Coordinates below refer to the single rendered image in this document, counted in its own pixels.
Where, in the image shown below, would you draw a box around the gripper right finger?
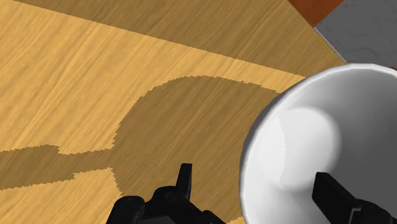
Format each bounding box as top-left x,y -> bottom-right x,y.
311,172 -> 397,224

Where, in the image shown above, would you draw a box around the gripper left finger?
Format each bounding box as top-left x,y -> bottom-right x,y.
106,163 -> 226,224

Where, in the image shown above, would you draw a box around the white bowl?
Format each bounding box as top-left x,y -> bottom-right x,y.
239,63 -> 397,224

